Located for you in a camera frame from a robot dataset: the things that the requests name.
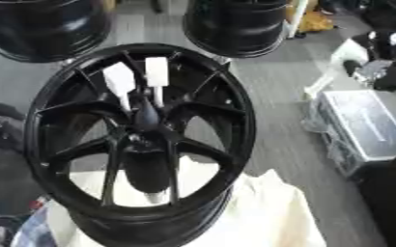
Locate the white pin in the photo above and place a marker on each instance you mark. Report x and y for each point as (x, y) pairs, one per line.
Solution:
(118, 78)
(157, 72)

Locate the black wheel rim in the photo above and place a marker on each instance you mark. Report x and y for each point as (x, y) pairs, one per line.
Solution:
(238, 29)
(43, 29)

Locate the black spoked wheel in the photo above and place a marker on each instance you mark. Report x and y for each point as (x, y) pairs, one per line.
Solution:
(72, 109)

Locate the white cloth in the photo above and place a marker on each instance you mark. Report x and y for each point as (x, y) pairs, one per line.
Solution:
(269, 212)

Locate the yellow bag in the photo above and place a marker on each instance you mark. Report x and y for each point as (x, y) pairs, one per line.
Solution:
(315, 21)

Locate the silver equipment case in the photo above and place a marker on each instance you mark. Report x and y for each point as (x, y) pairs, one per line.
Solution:
(364, 125)

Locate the black and white equipment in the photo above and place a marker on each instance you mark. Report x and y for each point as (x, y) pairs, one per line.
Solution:
(384, 61)

